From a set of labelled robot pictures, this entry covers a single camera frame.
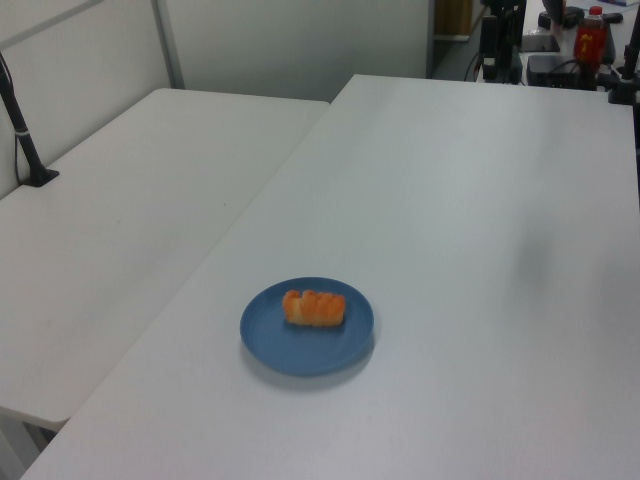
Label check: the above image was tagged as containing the orange shrimp toy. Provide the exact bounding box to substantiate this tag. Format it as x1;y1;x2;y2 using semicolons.
281;289;347;329

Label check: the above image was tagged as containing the blue round plate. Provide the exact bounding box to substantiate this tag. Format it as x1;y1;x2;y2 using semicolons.
239;277;376;377

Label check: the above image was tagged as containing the white rectangular table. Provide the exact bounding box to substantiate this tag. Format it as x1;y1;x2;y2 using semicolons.
0;88;332;432

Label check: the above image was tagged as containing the wooden panel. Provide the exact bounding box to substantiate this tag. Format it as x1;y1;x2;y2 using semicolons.
433;0;474;38

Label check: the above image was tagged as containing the black upright equipment rack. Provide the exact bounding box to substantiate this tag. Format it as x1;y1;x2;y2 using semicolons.
478;0;527;85

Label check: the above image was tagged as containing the black flat electronics box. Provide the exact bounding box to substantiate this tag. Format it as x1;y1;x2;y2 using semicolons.
526;53;622;92

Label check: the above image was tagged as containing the dark flat tray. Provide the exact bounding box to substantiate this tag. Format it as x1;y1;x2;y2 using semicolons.
519;32;562;54

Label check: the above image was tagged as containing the black desk device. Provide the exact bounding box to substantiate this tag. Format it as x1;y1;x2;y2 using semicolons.
536;0;584;30

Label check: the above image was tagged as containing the red drink bottle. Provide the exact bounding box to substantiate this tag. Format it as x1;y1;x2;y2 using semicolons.
573;5;611;75

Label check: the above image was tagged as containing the black clamp stand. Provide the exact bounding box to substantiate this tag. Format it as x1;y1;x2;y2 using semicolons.
606;29;640;107

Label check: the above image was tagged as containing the black camera stand pole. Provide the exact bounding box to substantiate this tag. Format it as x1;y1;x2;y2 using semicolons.
0;51;61;188

